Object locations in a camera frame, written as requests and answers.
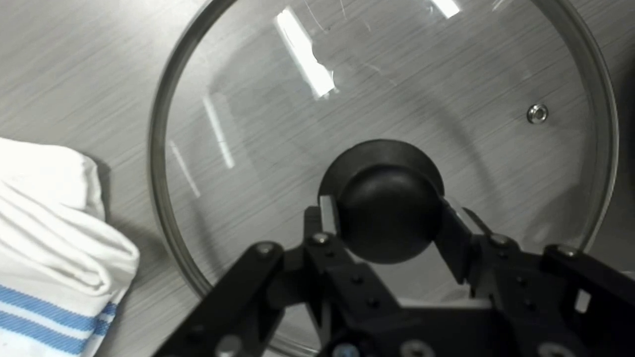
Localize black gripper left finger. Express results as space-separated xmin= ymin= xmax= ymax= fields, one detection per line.
xmin=153 ymin=195 xmax=405 ymax=357

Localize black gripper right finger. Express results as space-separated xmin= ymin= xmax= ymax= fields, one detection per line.
xmin=433 ymin=197 xmax=635 ymax=357

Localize glass lid with black knob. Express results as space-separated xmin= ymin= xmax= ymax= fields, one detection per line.
xmin=147 ymin=0 xmax=621 ymax=357

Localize white towel with blue stripes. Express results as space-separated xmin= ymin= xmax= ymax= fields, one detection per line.
xmin=0 ymin=136 xmax=143 ymax=357

